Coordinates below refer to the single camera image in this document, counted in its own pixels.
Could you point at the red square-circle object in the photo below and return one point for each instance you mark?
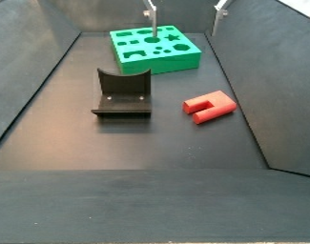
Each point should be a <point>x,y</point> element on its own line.
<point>209,106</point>

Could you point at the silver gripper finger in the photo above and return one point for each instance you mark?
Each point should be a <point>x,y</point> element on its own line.
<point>150,12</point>
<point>221,12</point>

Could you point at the black fixture bracket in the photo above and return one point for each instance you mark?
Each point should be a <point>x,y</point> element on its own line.
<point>125,93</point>

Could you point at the green shape-sorter block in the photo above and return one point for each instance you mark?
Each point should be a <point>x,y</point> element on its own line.
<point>161,53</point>

